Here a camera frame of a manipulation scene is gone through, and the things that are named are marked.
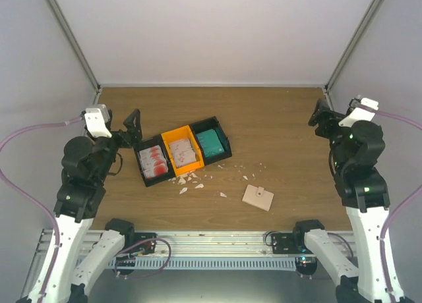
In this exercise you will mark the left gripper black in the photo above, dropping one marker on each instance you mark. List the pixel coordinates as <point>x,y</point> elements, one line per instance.
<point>128,140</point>

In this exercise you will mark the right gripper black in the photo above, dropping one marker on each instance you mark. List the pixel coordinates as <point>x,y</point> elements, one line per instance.
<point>318,115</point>

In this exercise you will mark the beige card holder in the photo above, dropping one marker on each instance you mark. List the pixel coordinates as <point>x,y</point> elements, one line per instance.
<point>258,197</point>

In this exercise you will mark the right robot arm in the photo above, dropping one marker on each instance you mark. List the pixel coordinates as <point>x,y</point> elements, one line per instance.
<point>356,143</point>

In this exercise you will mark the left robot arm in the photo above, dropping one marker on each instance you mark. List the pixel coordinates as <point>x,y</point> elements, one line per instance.
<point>86,163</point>

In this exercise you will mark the red white card stack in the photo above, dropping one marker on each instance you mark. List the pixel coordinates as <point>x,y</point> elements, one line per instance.
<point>153,162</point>

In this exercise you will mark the white pink card stack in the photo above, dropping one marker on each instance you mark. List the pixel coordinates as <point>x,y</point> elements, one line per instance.
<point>182,152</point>

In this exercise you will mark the black bin left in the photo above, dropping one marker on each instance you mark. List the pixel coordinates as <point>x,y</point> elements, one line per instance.
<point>156,140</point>

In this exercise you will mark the black bin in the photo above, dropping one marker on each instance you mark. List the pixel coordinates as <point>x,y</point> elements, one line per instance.
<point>207,124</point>
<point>156,140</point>

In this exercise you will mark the orange bin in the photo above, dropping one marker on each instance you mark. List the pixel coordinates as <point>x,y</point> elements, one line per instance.
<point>177,134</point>

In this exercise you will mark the black bin right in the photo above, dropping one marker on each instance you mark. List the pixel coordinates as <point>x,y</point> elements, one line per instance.
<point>207,124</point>

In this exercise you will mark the aluminium rail frame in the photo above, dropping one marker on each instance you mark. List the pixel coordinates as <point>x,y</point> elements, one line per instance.
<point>206,243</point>

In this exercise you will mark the grey slotted cable duct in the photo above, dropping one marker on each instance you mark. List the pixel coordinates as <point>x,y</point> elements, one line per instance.
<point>197,263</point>

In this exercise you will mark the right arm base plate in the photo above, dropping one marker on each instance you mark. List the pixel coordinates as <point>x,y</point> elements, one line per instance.
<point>283,243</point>

